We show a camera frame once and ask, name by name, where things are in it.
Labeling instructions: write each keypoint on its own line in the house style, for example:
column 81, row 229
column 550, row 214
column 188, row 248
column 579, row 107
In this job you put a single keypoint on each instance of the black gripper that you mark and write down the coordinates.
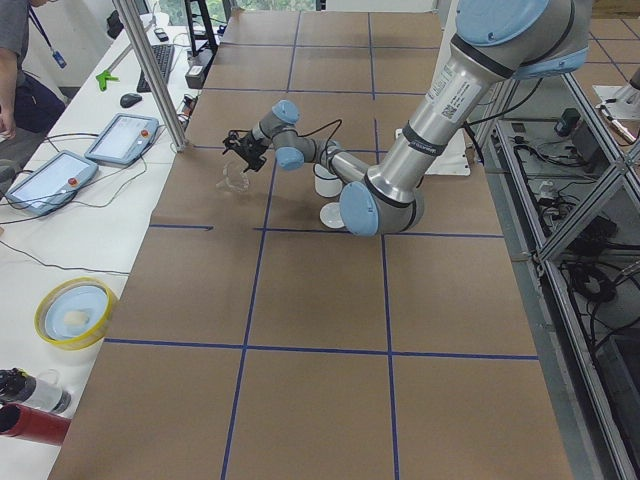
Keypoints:
column 246, row 144

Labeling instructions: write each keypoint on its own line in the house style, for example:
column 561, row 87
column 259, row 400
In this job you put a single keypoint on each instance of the white cup lid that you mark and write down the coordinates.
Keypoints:
column 330, row 216

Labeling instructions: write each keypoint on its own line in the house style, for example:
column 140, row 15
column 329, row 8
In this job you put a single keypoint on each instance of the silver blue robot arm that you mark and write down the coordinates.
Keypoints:
column 494, row 41

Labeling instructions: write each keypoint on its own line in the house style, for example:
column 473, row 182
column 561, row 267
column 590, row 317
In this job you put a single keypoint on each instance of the white enamel cup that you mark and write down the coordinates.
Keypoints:
column 326, row 184

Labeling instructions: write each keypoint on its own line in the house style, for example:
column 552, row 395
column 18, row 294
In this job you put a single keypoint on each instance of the far teach pendant tablet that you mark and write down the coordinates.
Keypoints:
column 123, row 140

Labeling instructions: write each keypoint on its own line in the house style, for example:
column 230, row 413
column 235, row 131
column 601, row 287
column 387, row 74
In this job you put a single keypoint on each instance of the teach pendant tablet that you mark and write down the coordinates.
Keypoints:
column 53, row 184
column 123, row 140

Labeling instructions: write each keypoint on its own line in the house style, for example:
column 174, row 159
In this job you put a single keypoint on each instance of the black computer mouse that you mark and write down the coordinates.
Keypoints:
column 128, row 100

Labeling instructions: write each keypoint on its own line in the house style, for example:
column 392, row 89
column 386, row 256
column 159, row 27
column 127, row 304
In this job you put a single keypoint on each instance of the black keyboard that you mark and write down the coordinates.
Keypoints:
column 163, row 54

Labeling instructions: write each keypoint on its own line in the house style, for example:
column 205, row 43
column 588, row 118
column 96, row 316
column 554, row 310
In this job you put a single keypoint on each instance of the green plastic clip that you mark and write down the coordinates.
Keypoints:
column 104, row 78

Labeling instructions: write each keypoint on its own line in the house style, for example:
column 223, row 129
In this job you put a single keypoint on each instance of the near teach pendant tablet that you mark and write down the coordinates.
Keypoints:
column 53, row 184

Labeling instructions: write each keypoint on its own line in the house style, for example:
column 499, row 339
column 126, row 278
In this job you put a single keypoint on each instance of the person in grey shirt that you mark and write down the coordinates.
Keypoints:
column 25, row 102

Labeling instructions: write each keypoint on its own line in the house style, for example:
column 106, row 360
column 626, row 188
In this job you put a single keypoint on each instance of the yellow tape roll with bowl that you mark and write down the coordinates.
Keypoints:
column 75, row 314

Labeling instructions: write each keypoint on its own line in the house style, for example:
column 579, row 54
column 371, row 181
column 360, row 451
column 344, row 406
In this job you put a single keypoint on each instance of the clear black cap bottle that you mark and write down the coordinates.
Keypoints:
column 17, row 386

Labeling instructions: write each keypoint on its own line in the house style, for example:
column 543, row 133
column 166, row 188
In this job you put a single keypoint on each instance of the red cylinder bottle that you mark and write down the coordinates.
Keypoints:
column 26, row 423

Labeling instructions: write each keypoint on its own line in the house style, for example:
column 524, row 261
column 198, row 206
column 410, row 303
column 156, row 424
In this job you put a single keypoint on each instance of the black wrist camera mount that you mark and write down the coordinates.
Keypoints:
column 235, row 142

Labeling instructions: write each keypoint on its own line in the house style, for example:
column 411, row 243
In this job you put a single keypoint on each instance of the aluminium frame post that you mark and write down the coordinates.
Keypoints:
column 142, row 48

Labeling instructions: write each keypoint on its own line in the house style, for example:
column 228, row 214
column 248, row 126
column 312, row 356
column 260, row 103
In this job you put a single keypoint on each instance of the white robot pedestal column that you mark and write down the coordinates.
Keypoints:
column 453, row 161

